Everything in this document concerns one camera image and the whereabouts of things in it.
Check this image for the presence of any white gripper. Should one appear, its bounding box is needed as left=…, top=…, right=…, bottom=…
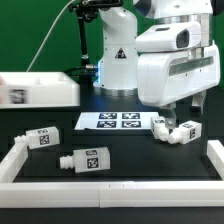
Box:
left=137, top=44, right=220, bottom=128

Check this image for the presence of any white square table top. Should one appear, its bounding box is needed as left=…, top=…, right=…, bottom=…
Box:
left=0, top=72, right=80, bottom=109

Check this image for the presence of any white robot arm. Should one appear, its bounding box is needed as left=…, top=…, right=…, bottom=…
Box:
left=94, top=0, right=220, bottom=111

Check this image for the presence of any white U-shaped fence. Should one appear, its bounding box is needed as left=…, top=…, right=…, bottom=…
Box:
left=0, top=143, right=224, bottom=208

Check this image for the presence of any white sheet with tags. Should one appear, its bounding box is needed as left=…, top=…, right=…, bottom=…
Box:
left=75, top=112, right=158, bottom=130

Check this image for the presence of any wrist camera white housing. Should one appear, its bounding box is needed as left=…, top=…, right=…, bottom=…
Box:
left=136, top=21, right=202, bottom=53

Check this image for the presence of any black cable at base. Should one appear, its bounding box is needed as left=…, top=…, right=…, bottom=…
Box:
left=63, top=64, right=100, bottom=75

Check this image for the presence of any white cable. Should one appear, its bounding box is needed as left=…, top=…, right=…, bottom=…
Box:
left=26, top=0, right=77, bottom=73

